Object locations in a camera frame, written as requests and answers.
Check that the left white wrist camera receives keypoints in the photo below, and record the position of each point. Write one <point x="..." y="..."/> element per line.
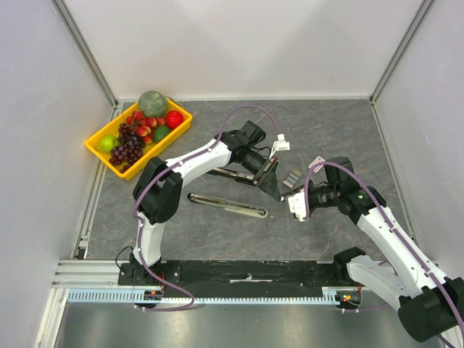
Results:
<point x="281" y="144"/>

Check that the red white staple box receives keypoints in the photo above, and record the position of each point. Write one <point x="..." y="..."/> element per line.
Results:
<point x="314" y="162"/>

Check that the red apple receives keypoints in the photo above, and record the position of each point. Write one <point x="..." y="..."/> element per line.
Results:
<point x="173" y="119"/>

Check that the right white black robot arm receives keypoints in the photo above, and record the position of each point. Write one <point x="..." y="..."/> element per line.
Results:
<point x="427" y="301"/>

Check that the slotted cable duct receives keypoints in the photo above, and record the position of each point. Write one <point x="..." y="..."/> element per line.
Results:
<point x="144" y="297"/>

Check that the light green lime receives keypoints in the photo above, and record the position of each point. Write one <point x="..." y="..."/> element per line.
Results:
<point x="107" y="143"/>

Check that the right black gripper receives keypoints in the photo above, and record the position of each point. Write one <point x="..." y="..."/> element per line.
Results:
<point x="312" y="196"/>

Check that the dark green lime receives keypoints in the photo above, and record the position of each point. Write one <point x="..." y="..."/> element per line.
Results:
<point x="160" y="132"/>

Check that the purple grape bunch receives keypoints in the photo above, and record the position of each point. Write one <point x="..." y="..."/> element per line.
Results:
<point x="129" y="151"/>

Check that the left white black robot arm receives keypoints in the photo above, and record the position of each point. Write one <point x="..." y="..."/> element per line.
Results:
<point x="158" y="191"/>

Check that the red peach cluster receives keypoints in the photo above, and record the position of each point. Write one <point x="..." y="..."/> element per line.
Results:
<point x="143" y="126"/>

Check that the yellow plastic tray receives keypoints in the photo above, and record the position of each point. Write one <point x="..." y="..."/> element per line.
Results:
<point x="149" y="150"/>

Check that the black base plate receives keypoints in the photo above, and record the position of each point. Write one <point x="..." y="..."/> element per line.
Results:
<point x="253" y="279"/>

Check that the white black stapler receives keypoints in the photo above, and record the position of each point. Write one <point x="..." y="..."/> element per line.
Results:
<point x="228" y="205"/>

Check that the green melon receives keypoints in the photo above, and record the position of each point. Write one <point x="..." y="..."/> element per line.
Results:
<point x="152" y="104"/>

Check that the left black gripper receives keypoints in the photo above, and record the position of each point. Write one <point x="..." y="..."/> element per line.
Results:
<point x="267" y="177"/>

